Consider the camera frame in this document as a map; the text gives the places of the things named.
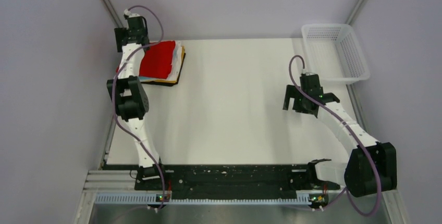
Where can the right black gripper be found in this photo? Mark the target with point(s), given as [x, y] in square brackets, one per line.
[292, 92]

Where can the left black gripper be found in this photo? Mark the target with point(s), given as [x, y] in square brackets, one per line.
[121, 33]

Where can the red t-shirt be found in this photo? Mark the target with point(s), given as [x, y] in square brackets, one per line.
[156, 62]

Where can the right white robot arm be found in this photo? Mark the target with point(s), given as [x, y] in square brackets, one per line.
[371, 164]

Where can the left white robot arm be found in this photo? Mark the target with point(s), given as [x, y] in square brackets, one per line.
[129, 99]

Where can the white plastic basket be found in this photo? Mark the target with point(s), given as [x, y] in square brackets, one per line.
[334, 53]

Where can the folded teal t-shirt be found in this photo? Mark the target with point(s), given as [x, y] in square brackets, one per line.
[146, 78]

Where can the folded white t-shirt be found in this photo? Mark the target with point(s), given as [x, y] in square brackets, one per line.
[176, 63]

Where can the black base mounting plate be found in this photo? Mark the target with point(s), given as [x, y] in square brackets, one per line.
[235, 184]

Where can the white slotted cable duct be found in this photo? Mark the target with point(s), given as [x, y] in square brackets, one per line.
[154, 199]

